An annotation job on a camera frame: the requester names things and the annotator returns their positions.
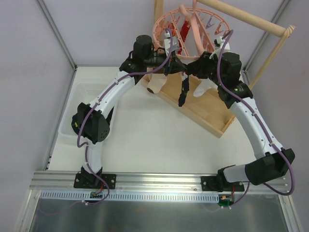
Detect black sock with white patch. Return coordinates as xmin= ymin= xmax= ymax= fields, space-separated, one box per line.
xmin=178 ymin=72 xmax=189 ymax=107

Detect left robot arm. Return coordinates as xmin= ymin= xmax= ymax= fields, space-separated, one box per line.
xmin=71 ymin=34 xmax=186 ymax=189

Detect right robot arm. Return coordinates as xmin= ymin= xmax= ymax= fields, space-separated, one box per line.
xmin=187 ymin=52 xmax=295 ymax=195

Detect pink round clip hanger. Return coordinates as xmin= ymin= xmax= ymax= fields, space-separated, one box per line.
xmin=152 ymin=0 xmax=230 ymax=61

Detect white sock black stripes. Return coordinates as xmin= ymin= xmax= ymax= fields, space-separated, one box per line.
xmin=193 ymin=79 xmax=217 ymax=97

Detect cream sock brown toe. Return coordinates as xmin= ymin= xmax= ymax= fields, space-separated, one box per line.
xmin=146 ymin=73 xmax=167 ymax=94

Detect red patterned sock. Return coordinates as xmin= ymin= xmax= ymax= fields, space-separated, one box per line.
xmin=180 ymin=19 xmax=191 ymax=43

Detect purple clothes peg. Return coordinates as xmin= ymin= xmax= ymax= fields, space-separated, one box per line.
xmin=205 ymin=16 xmax=215 ymax=29

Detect white plastic laundry basket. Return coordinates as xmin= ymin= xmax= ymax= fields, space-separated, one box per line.
xmin=58 ymin=81 xmax=108 ymax=146

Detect green circuit board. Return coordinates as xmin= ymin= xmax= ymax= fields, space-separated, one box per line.
xmin=218 ymin=195 xmax=235 ymax=208

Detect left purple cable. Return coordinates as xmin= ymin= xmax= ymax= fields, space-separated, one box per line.
xmin=76 ymin=28 xmax=178 ymax=206

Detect purple cable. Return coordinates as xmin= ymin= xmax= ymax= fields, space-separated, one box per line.
xmin=76 ymin=28 xmax=178 ymax=206
xmin=216 ymin=29 xmax=295 ymax=210

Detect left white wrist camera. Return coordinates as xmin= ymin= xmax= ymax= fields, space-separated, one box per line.
xmin=164 ymin=32 xmax=180 ymax=55

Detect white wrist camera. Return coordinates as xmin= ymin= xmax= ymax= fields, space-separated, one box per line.
xmin=209 ymin=36 xmax=230 ymax=59
xmin=164 ymin=32 xmax=180 ymax=55

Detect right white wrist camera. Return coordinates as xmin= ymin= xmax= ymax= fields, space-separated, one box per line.
xmin=209 ymin=36 xmax=230 ymax=59

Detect wooden hanging frame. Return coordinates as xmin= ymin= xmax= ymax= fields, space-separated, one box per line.
xmin=154 ymin=0 xmax=296 ymax=90

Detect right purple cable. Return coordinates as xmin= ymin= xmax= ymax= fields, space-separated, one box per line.
xmin=216 ymin=29 xmax=295 ymax=210

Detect aluminium mounting rail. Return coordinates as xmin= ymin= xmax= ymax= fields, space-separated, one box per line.
xmin=28 ymin=171 xmax=290 ymax=204

